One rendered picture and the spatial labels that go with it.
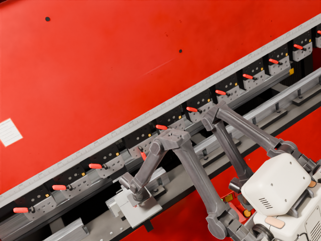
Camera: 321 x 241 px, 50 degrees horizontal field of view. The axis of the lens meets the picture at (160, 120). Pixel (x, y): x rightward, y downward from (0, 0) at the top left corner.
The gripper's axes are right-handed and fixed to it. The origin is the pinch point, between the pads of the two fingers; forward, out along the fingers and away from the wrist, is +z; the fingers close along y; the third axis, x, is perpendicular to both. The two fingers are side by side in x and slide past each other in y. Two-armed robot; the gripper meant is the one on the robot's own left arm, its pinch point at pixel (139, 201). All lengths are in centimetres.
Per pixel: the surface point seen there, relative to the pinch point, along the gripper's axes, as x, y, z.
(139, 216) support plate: 7.0, 4.3, 0.0
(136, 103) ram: -35, -22, -31
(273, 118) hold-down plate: -2, -103, 16
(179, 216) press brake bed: 13.2, -18.0, 29.8
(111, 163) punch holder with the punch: -22.3, 2.7, -10.4
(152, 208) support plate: 7.1, -3.3, 0.0
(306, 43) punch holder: -23, -140, -13
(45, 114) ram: -44, 19, -46
